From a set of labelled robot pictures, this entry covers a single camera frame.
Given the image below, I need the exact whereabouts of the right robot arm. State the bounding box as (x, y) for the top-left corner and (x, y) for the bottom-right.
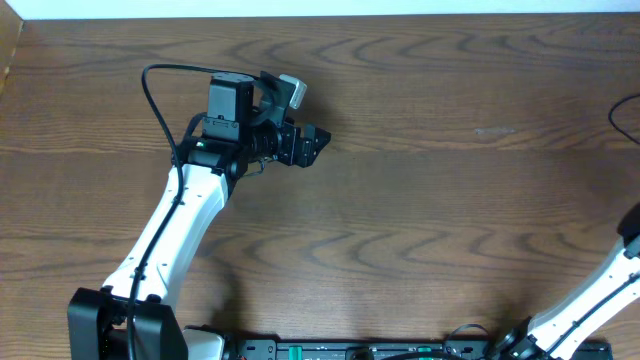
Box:
(487, 205), (639, 359)

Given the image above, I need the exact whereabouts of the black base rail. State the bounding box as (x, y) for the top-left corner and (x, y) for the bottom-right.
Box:
(219, 337), (614, 360)

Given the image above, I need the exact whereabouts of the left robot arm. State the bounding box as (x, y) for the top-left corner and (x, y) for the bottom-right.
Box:
(67, 69), (331, 359)

